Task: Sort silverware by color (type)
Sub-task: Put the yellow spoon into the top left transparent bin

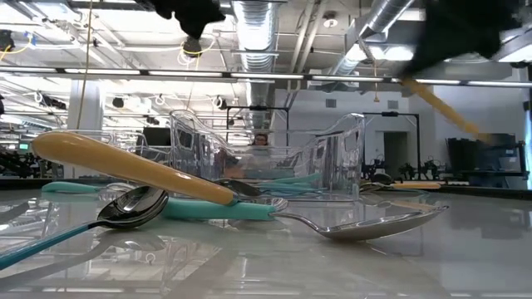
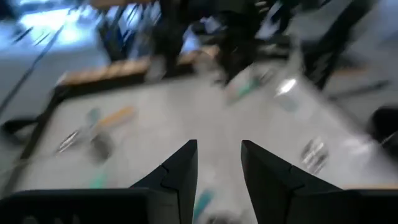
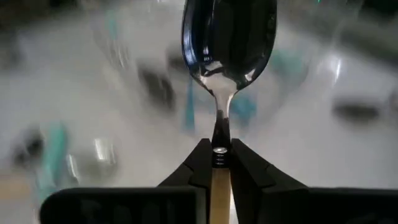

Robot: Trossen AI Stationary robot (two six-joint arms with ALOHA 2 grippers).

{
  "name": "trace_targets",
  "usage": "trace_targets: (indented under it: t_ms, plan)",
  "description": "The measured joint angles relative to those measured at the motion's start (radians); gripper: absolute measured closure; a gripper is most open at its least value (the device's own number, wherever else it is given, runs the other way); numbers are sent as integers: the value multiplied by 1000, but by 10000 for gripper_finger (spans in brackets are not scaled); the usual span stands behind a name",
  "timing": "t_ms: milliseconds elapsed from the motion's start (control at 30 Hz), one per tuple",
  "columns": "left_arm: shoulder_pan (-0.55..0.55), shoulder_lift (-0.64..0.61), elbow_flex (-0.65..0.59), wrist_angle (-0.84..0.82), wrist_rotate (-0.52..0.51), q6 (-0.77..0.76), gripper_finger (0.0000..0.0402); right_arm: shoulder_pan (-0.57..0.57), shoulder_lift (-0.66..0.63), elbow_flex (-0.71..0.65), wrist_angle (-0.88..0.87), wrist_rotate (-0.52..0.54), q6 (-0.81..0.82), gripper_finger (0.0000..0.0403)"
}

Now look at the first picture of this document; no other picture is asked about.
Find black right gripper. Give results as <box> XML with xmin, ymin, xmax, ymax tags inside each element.
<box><xmin>405</xmin><ymin>0</ymin><xmax>520</xmax><ymax>79</ymax></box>

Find mint-handled silver spoon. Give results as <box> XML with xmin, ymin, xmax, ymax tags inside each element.
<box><xmin>160</xmin><ymin>196</ymin><xmax>451</xmax><ymax>243</ymax></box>
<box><xmin>40</xmin><ymin>180</ymin><xmax>139</xmax><ymax>195</ymax></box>

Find hanging yellow pendant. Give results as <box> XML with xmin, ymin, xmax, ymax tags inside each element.
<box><xmin>372</xmin><ymin>60</ymin><xmax>381</xmax><ymax>104</ymax></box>

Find black background workstation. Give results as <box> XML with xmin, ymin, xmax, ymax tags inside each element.
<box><xmin>445</xmin><ymin>131</ymin><xmax>527</xmax><ymax>183</ymax></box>

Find black monitor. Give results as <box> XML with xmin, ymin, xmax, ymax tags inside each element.
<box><xmin>141</xmin><ymin>125</ymin><xmax>173</xmax><ymax>147</ymax></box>

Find small background robot arms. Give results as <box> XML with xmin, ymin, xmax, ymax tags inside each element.
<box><xmin>397</xmin><ymin>156</ymin><xmax>446</xmax><ymax>182</ymax></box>

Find person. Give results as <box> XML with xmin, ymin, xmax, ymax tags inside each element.
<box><xmin>250</xmin><ymin>131</ymin><xmax>270</xmax><ymax>147</ymax></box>

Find background robot arms group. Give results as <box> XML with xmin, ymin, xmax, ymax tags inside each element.
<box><xmin>0</xmin><ymin>149</ymin><xmax>57</xmax><ymax>179</ymax></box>

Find black ceiling camera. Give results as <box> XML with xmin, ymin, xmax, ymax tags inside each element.
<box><xmin>181</xmin><ymin>35</ymin><xmax>204</xmax><ymax>58</ymax></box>

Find large silver ventilation duct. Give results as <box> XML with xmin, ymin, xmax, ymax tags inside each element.
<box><xmin>230</xmin><ymin>0</ymin><xmax>288</xmax><ymax>130</ymax></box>

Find slanted silver ventilation duct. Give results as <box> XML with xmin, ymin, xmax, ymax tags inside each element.
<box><xmin>330</xmin><ymin>0</ymin><xmax>416</xmax><ymax>78</ymax></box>

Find black background rig frame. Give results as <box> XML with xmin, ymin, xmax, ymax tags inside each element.
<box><xmin>360</xmin><ymin>110</ymin><xmax>421</xmax><ymax>180</ymax></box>

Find overhead frame light bar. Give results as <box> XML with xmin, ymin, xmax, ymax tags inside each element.
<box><xmin>0</xmin><ymin>65</ymin><xmax>532</xmax><ymax>89</ymax></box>

